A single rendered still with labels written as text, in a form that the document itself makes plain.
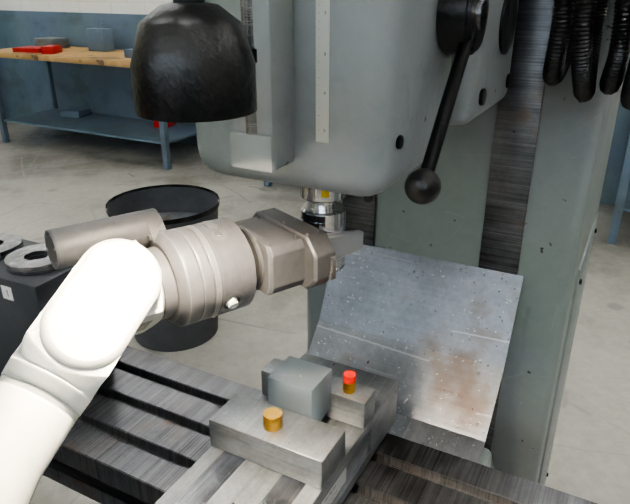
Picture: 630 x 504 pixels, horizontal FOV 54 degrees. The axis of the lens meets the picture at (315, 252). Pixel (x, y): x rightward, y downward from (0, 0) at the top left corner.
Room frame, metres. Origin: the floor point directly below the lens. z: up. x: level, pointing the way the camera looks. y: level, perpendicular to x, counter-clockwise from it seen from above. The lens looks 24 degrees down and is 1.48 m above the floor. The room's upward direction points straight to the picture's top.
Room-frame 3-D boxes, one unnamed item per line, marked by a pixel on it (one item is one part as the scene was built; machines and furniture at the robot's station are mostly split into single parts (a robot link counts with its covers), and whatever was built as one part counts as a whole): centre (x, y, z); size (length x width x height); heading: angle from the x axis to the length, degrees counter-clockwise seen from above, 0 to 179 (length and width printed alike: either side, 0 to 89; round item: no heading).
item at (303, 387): (0.62, 0.02, 1.02); 0.06 x 0.05 x 0.06; 62
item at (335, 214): (0.60, -0.01, 1.26); 0.05 x 0.05 x 0.01
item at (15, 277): (0.86, 0.46, 1.01); 0.22 x 0.12 x 0.20; 64
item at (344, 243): (0.58, -0.03, 1.23); 0.06 x 0.02 x 0.03; 127
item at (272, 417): (0.56, 0.05, 1.03); 0.02 x 0.02 x 0.02
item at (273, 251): (0.55, 0.06, 1.23); 0.13 x 0.12 x 0.10; 37
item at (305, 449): (0.57, 0.04, 1.00); 0.15 x 0.06 x 0.04; 62
